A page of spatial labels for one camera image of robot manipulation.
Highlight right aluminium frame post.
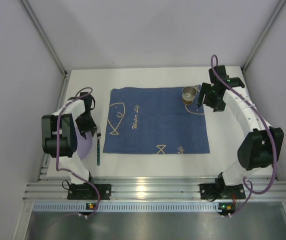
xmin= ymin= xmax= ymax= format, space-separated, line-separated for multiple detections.
xmin=241 ymin=0 xmax=286 ymax=74

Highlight perforated cable duct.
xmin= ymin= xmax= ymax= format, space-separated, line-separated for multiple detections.
xmin=32 ymin=202 xmax=236 ymax=213

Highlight purple bowl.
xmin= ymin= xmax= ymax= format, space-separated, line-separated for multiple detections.
xmin=75 ymin=128 xmax=93 ymax=160

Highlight metal cup with cork base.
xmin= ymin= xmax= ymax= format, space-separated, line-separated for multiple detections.
xmin=182 ymin=86 xmax=197 ymax=105

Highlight purple cable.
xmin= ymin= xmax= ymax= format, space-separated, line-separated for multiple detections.
xmin=55 ymin=86 xmax=102 ymax=221
xmin=210 ymin=54 xmax=278 ymax=218

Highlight aluminium frame post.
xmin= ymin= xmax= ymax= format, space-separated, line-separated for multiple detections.
xmin=241 ymin=0 xmax=286 ymax=74
xmin=20 ymin=0 xmax=68 ymax=76

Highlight blue fish-print cloth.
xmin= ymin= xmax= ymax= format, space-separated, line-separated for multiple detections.
xmin=103 ymin=87 xmax=210 ymax=155

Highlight left aluminium frame post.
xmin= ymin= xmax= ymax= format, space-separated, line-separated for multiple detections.
xmin=20 ymin=0 xmax=68 ymax=76

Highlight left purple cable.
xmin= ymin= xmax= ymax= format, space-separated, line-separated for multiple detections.
xmin=55 ymin=86 xmax=102 ymax=221

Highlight aluminium mounting rail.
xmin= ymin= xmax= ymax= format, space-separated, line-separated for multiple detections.
xmin=22 ymin=163 xmax=286 ymax=201

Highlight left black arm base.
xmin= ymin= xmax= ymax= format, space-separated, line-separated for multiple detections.
xmin=61 ymin=180 xmax=111 ymax=200

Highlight teal-handled fork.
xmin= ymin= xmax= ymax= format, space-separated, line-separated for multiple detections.
xmin=96 ymin=126 xmax=101 ymax=166

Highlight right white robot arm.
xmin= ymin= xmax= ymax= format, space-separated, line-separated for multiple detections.
xmin=197 ymin=65 xmax=284 ymax=187

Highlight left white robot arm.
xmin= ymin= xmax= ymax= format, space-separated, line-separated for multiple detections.
xmin=41 ymin=87 xmax=97 ymax=185

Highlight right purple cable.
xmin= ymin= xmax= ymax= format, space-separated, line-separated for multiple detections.
xmin=210 ymin=54 xmax=278 ymax=218

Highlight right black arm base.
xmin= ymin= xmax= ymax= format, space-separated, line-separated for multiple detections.
xmin=199 ymin=173 xmax=246 ymax=202

